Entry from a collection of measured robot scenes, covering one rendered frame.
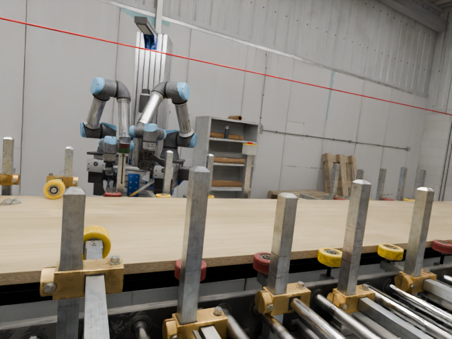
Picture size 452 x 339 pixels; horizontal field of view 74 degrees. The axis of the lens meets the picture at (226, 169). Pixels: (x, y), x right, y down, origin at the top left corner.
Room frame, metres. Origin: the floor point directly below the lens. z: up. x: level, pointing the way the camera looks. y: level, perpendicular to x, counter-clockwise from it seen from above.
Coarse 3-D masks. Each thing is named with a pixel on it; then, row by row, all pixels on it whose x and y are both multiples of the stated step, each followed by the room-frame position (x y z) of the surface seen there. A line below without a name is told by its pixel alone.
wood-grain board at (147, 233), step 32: (0, 224) 0.90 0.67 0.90; (32, 224) 0.93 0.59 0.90; (96, 224) 0.99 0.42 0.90; (128, 224) 1.03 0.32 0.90; (160, 224) 1.07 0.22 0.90; (224, 224) 1.15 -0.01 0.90; (256, 224) 1.20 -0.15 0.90; (320, 224) 1.31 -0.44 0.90; (384, 224) 1.44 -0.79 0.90; (448, 224) 1.59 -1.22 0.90; (0, 256) 0.68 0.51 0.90; (32, 256) 0.70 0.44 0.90; (128, 256) 0.76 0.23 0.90; (160, 256) 0.78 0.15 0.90; (224, 256) 0.82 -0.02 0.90
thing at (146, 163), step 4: (140, 152) 1.73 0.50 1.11; (144, 152) 1.73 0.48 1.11; (148, 152) 1.72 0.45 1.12; (152, 152) 1.73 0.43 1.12; (140, 156) 1.73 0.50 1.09; (144, 156) 1.73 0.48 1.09; (148, 156) 1.74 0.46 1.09; (140, 160) 1.71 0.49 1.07; (144, 160) 1.73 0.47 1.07; (148, 160) 1.74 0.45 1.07; (152, 160) 1.75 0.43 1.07; (140, 164) 1.70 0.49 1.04; (144, 164) 1.72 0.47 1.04; (148, 164) 1.73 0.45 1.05; (152, 164) 1.74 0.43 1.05; (140, 168) 1.70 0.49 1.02; (144, 168) 1.72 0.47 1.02; (148, 168) 1.73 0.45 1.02
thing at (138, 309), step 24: (312, 288) 0.83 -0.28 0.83; (336, 288) 0.87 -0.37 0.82; (120, 312) 0.61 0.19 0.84; (144, 312) 0.63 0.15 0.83; (168, 312) 0.65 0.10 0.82; (240, 312) 0.73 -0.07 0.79; (0, 336) 0.52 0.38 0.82; (48, 336) 0.55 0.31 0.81; (120, 336) 0.61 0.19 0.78; (432, 336) 0.93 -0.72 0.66
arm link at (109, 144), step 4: (108, 136) 1.92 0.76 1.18; (104, 140) 1.88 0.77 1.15; (108, 140) 1.86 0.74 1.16; (112, 140) 1.87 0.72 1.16; (116, 140) 1.90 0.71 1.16; (104, 144) 1.88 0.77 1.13; (108, 144) 1.86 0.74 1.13; (112, 144) 1.87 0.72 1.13; (116, 144) 1.91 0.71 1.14; (104, 148) 1.87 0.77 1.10; (108, 148) 1.86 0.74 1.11; (112, 148) 1.87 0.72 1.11; (104, 152) 1.87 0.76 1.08; (108, 152) 1.87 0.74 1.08; (112, 152) 1.88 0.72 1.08
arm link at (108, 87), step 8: (96, 80) 1.99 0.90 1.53; (104, 80) 2.01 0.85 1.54; (112, 80) 2.06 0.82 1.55; (96, 88) 1.98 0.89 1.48; (104, 88) 2.01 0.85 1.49; (112, 88) 2.04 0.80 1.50; (96, 96) 2.04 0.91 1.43; (104, 96) 2.04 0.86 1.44; (112, 96) 2.08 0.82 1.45; (96, 104) 2.10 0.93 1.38; (104, 104) 2.13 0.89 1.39; (96, 112) 2.14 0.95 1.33; (88, 120) 2.19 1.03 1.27; (96, 120) 2.19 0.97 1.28; (80, 128) 2.26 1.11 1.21; (88, 128) 2.21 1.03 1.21; (96, 128) 2.24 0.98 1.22; (88, 136) 2.25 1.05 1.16; (96, 136) 2.28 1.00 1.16
